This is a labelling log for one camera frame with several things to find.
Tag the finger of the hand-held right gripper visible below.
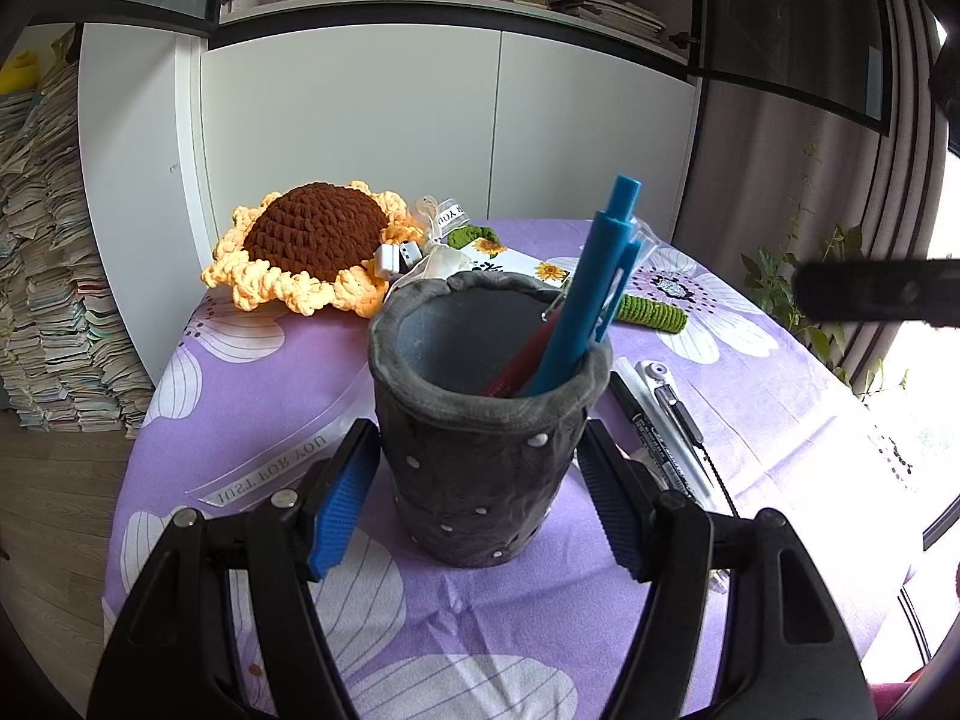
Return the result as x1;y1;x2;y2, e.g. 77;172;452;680
793;259;960;328

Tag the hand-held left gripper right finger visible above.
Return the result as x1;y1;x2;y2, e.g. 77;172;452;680
576;418;877;720

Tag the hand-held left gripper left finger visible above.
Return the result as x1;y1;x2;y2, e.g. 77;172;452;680
88;418;383;720

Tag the black marker pen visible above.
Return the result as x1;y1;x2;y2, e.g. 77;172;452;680
609;371;695;500

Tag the black clip pen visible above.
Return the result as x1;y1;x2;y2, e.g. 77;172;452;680
658;386;706;445

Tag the dark grey felt pen holder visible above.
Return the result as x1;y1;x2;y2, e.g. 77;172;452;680
366;271;613;568

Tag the red pen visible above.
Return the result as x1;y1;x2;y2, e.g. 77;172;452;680
480;306;565;398

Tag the green potted plant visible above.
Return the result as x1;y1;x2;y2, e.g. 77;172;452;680
741;146;897;400

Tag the clear plastic flower wrapper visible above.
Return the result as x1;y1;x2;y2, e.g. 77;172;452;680
184;382;376;508

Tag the purple floral tablecloth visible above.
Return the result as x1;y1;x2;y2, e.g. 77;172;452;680
101;219;931;720

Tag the dark glass cabinet door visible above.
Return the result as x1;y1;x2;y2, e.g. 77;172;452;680
690;0;895;137

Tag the grey curtain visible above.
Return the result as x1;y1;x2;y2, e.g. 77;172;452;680
673;0;947;391

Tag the green crochet stem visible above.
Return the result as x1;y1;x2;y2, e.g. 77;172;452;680
611;294;689;334

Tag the sunflower print card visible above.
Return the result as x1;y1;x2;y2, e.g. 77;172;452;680
476;250;580;287

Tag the crochet sunflower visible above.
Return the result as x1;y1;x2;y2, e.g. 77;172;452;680
201;180;432;318

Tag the green crochet leaf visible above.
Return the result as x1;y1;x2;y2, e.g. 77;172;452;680
446;222;509;256

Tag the stack of magazines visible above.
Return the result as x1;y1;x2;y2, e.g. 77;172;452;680
550;0;667;44

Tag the stack of papers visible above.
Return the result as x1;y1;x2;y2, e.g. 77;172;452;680
0;52;155;437

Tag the white cabinet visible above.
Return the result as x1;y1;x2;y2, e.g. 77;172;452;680
79;21;702;385

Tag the yellow soft toy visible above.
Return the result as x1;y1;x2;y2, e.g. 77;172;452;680
0;51;40;92

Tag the black cord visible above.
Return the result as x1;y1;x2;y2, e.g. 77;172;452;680
694;439;743;520

